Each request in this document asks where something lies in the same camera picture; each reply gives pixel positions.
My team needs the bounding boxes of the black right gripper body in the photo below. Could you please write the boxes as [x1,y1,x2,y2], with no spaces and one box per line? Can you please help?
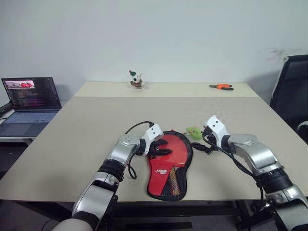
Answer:
[201,126,217,147]

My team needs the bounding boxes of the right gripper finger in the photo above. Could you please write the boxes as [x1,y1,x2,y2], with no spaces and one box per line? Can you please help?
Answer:
[191,142,213,155]

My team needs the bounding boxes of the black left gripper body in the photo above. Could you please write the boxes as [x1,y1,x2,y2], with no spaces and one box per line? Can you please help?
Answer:
[148,138,162,160]

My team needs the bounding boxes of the green fluffy charm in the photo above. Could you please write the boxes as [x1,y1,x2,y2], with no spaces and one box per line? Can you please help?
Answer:
[184,126,203,141]

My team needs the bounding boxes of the red table tennis paddle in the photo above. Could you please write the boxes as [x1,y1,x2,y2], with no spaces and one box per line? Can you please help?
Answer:
[157,134,192,196]

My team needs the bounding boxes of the red black mesh paddle case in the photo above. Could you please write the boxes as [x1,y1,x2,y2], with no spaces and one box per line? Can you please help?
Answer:
[146,130,194,202]

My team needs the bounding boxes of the white plush dog toy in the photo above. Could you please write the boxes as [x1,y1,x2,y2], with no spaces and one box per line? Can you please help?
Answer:
[128,70,145,90]

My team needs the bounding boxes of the black office chair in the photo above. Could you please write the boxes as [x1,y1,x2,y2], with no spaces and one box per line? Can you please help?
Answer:
[269,54,308,145]

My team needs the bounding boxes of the beige rounded robot shell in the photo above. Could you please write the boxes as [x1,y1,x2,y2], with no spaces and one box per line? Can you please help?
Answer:
[51,216,97,231]

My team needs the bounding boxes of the open blue laptop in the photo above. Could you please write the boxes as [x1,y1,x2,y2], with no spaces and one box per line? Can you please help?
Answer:
[0,77,63,138]

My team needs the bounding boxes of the white side desk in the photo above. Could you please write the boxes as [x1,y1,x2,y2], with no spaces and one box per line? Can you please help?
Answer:
[0,135,37,146]

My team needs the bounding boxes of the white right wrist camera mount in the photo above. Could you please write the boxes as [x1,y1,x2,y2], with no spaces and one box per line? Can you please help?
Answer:
[204,115,230,153]

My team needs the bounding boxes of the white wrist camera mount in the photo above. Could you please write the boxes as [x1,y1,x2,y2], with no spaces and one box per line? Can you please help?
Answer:
[140,123,165,156]
[204,115,230,153]

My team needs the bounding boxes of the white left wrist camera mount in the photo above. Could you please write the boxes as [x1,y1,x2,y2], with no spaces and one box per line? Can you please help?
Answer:
[140,123,165,156]

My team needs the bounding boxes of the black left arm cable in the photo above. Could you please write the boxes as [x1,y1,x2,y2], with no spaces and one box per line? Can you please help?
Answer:
[125,120,155,180]

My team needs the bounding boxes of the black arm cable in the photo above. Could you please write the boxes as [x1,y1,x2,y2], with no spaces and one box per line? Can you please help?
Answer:
[208,139,268,214]
[125,120,155,180]

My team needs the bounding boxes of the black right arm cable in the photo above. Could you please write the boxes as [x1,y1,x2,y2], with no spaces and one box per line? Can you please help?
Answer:
[208,139,268,214]

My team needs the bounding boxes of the orange handled pliers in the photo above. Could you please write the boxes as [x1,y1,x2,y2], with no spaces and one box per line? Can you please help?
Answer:
[209,83,234,91]

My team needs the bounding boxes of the black table frame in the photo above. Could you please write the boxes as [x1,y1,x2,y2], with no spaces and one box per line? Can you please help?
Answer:
[105,199,265,231]

